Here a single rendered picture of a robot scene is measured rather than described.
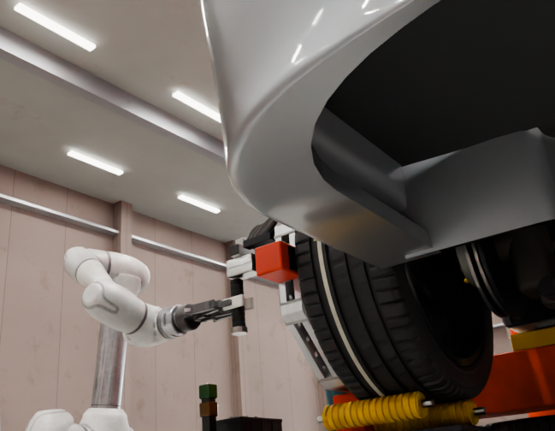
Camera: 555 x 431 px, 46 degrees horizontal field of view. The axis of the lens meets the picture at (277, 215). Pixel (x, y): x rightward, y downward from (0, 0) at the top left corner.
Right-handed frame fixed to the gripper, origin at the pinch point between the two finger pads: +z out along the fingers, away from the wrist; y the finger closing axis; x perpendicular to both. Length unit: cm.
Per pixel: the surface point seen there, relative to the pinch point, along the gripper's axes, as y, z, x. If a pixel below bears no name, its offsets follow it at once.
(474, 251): -1, 64, -2
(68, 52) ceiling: -360, -566, 567
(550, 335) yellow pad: -61, 63, -12
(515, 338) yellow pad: -61, 53, -11
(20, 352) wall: -562, -931, 217
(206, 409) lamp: -10.1, -21.4, -24.0
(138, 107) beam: -510, -578, 549
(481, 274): -4, 64, -7
